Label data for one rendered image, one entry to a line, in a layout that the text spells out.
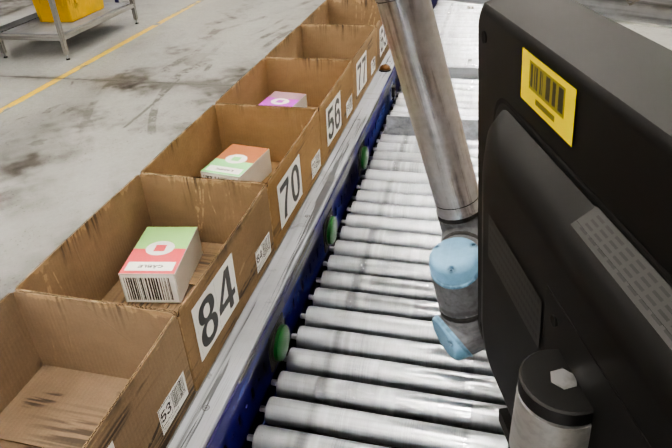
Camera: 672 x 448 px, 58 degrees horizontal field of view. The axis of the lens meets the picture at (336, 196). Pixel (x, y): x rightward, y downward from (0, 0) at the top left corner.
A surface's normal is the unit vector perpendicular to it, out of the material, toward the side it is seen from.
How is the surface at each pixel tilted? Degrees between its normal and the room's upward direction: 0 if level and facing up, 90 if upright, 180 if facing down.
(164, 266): 0
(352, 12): 89
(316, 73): 90
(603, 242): 38
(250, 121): 89
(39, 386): 0
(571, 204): 31
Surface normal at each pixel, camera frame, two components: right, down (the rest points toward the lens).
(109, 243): 0.97, 0.07
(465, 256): -0.28, -0.81
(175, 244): -0.05, -0.86
